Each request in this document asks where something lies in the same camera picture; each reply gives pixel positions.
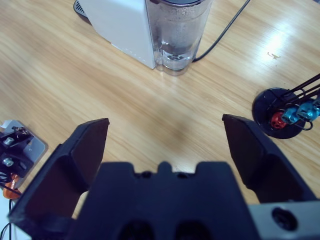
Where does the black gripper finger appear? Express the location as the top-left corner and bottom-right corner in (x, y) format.
(6, 117), (110, 237)
(221, 113), (318, 205)

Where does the red coffee capsule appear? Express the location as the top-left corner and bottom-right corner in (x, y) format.
(271, 111), (285, 130)

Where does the white capsule coffee machine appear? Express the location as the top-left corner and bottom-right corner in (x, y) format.
(73, 0), (157, 70)

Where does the black capsule holder with rods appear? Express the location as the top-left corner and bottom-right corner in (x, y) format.
(251, 72), (320, 140)

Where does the metal drip tray grille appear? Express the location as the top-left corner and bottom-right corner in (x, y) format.
(73, 0), (88, 20)

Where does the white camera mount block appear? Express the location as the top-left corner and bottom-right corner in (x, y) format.
(0, 119), (49, 191)

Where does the orange connector cable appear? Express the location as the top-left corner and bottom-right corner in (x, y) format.
(2, 174), (21, 200)

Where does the thin black cable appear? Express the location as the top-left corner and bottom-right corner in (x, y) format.
(0, 183), (23, 240)

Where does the black power cable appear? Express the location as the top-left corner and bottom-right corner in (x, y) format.
(192, 0), (251, 62)

